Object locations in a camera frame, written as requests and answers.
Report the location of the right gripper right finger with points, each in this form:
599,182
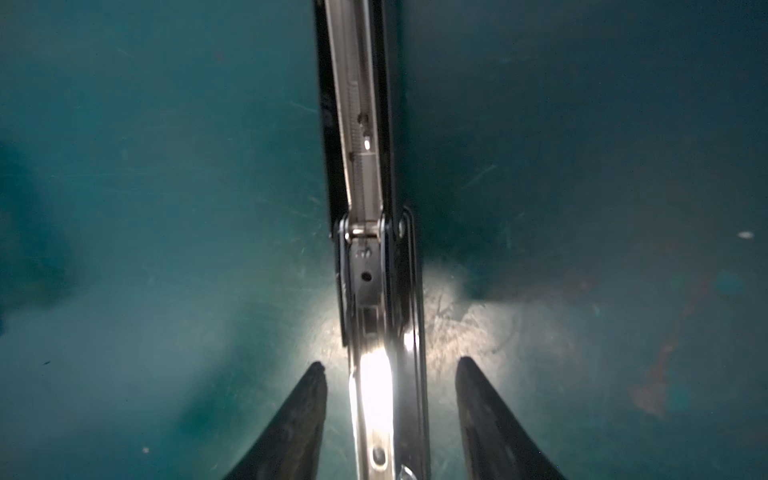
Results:
496,446

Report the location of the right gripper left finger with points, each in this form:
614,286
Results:
289,447

